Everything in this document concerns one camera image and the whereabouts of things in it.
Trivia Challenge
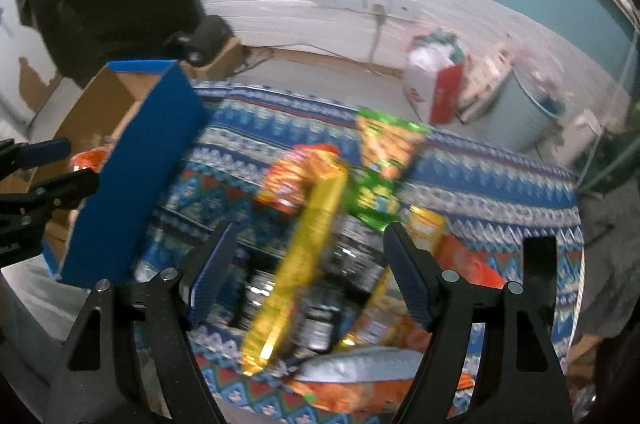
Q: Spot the light blue bin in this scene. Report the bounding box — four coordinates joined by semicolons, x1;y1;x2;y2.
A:
492;54;568;152

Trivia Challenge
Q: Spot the black rectangular object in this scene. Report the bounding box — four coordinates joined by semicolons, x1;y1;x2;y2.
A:
521;235;558;305

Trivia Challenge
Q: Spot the small orange snack packet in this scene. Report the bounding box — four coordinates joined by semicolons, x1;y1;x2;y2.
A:
70;149;108;175

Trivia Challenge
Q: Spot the silver orange snack packet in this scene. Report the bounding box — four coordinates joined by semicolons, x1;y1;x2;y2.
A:
282;346;476;415

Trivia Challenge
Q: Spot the long yellow snack packet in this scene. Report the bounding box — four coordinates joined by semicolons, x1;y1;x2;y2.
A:
240;164;351;377

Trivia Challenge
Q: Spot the white plastic container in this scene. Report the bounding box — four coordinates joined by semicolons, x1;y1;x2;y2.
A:
562;109;603;165

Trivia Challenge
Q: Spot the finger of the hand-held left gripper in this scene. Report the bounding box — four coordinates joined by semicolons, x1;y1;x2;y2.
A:
20;169;100;225
0;138;72;181

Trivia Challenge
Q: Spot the green snack packet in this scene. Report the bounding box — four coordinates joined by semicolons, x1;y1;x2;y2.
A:
342;106;433;232

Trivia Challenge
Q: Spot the grey plug cable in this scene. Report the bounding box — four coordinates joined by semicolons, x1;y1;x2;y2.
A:
367;4;388;64

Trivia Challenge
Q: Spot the red and white carton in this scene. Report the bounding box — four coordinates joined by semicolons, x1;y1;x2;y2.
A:
402;26;471;127

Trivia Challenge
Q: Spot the blue patterned blanket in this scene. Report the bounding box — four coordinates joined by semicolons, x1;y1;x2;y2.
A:
45;81;586;424

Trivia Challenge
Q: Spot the blue cardboard box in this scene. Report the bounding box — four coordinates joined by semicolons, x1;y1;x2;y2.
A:
27;60;211;287

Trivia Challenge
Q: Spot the black snack packet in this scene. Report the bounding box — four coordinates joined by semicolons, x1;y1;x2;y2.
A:
330;214;391;295
235;254;281;330
295;284;346;352

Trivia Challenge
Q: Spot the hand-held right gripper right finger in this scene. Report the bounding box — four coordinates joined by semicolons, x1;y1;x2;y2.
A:
382;221;573;424

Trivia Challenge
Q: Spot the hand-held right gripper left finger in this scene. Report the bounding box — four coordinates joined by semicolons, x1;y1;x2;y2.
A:
42;221;238;424

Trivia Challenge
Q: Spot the white carton stack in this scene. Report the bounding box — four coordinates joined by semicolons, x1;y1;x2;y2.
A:
460;36;516;125

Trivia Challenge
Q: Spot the dark grey cloth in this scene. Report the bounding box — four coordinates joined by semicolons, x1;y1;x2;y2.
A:
575;184;640;340

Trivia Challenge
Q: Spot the black camera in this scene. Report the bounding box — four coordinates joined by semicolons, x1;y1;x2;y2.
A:
165;14;236;67

